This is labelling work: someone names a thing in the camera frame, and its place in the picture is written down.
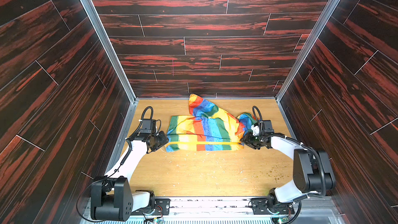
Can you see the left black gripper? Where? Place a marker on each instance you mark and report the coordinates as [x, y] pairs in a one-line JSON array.
[[160, 140]]

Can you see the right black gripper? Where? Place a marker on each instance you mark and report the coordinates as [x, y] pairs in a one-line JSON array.
[[250, 140]]

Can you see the rainbow striped hooded jacket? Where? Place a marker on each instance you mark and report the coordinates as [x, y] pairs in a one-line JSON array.
[[207, 128]]

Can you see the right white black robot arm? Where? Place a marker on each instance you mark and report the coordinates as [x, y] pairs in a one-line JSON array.
[[312, 176]]

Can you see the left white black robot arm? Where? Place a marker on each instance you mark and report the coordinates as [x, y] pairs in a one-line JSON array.
[[111, 195]]

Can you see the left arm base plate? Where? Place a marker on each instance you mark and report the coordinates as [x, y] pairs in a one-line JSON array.
[[156, 207]]

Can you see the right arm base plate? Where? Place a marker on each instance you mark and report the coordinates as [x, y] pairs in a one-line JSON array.
[[260, 206]]

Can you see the aluminium front rail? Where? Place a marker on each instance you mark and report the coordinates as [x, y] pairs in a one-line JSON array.
[[235, 210]]

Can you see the left aluminium corner post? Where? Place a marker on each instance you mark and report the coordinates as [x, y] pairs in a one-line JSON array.
[[94, 18]]

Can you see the aluminium corner post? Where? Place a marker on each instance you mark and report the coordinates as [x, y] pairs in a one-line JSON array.
[[319, 26], [94, 18]]

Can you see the right aluminium corner post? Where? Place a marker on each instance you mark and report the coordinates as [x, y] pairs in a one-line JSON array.
[[319, 26]]

